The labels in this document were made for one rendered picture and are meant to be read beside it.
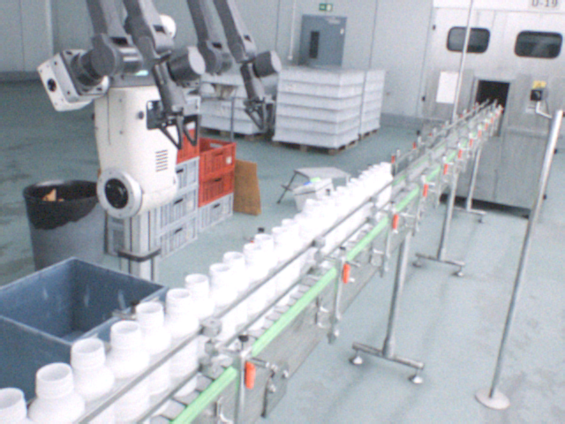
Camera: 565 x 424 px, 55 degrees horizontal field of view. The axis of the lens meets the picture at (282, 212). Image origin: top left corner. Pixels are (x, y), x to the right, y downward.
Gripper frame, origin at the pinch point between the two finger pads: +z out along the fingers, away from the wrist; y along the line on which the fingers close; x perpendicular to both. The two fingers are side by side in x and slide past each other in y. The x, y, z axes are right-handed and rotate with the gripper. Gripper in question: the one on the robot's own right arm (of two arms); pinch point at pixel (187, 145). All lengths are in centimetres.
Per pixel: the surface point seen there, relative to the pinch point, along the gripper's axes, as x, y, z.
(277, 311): -20.3, -15.5, 39.3
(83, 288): 39.0, -10.0, 28.0
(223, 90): 257, 466, -74
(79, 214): 155, 102, 12
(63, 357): 15, -41, 34
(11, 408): -25, -77, 24
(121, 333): -22, -58, 24
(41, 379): -22, -71, 24
